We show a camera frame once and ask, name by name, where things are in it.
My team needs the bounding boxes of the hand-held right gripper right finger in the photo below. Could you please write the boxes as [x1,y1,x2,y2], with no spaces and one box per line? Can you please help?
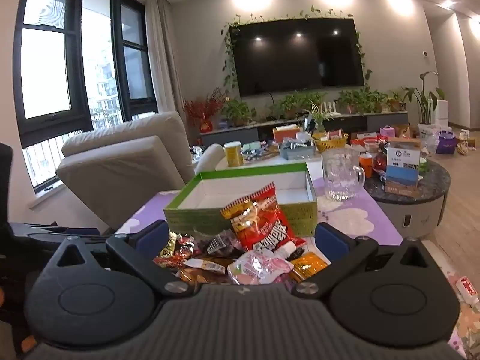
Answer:
[292,222,442,300]

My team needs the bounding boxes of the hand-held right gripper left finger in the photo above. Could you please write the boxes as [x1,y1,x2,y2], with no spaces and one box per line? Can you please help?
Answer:
[41,220,194,300]

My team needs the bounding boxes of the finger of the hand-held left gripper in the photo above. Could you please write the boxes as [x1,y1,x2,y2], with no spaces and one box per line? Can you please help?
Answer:
[26,225,102,242]

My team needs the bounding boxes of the orange snack packet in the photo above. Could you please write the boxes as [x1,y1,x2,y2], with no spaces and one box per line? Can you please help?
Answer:
[289,252,330,283]

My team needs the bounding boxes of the green cardboard box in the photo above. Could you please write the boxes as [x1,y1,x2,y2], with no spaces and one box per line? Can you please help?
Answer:
[164,162,319,238]

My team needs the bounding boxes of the red snack packet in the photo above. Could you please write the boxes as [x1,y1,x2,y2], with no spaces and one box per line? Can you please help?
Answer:
[220,182,307,253]

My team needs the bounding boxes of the pink snack packet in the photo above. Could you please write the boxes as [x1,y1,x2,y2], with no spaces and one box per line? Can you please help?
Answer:
[227,250,295,286]

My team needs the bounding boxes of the red gold candy packet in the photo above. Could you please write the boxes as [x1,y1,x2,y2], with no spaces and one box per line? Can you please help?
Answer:
[153,232,196,268]

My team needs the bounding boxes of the purple floral tablecloth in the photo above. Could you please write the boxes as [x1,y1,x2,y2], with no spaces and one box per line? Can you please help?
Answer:
[112,174,480,360]

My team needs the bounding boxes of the brown snack packet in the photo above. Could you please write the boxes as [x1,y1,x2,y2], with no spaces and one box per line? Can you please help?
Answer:
[175,257,230,285]

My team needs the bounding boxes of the glass mug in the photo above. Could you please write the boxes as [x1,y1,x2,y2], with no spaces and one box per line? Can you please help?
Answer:
[322,145,366,202]

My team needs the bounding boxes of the dark plum snack packet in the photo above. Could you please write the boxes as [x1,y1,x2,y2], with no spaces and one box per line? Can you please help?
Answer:
[195,229,245,259]

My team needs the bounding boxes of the beige recliner sofa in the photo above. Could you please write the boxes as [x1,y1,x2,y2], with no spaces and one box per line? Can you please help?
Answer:
[55,111,226,229]

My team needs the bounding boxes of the orange cup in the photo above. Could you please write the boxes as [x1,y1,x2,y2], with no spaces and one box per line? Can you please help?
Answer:
[359,154,374,178]

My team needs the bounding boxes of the round dark coffee table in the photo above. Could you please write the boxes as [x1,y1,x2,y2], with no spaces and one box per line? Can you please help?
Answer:
[363,157,452,238]

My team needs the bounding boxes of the grey storage basket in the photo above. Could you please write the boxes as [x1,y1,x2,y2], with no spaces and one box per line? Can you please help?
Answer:
[279,139,316,160]

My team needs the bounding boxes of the yellow woven basket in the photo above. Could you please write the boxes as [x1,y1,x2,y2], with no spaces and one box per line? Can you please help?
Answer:
[312,132,349,154]

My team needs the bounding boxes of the white coffee table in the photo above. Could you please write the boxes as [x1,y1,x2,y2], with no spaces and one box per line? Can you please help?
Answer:
[215,146,324,175]

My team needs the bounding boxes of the blue and white carton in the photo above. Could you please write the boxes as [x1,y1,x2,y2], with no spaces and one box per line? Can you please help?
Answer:
[385,137,423,196]

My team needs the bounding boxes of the yellow canister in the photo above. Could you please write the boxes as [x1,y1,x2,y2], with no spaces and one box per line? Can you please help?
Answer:
[223,141,245,168]

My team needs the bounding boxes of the orange tissue box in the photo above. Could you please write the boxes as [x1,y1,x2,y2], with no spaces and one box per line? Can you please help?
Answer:
[272,126,301,144]

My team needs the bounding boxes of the dark television console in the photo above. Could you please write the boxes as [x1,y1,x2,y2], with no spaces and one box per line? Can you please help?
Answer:
[200,111,409,148]

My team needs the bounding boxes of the spider plant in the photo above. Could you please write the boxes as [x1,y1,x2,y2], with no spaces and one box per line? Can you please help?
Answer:
[304,100,332,133]

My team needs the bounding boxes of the red flower decoration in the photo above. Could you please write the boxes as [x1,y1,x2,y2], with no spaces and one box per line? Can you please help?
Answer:
[183,88,227,133]

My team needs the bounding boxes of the potted green plant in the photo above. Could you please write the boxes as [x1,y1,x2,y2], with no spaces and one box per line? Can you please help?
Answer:
[335,88,391,115]
[270,91,327,119]
[221,97,257,126]

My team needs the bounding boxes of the white tube with red label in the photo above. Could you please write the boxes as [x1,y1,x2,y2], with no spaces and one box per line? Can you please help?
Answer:
[453,275,480,304]

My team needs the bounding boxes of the purple gift bag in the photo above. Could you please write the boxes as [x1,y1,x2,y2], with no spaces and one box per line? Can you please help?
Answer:
[436,130,458,155]

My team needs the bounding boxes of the small potted plant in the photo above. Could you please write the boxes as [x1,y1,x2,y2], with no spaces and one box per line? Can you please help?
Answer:
[388,90,407,112]

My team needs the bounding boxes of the white air purifier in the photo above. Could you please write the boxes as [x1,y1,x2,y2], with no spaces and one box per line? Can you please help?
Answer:
[434,99,450,125]

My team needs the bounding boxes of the tall peace lily plant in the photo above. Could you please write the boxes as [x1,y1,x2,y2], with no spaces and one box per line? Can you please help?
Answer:
[402,70,446,125]

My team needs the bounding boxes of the beige curtain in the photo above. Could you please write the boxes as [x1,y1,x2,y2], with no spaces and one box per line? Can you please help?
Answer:
[144,0,188,121]

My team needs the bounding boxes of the dark framed window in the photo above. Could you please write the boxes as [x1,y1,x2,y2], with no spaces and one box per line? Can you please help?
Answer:
[14,0,157,200]

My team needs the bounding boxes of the black television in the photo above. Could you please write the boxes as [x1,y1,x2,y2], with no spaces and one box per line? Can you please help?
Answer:
[229,17,365,98]

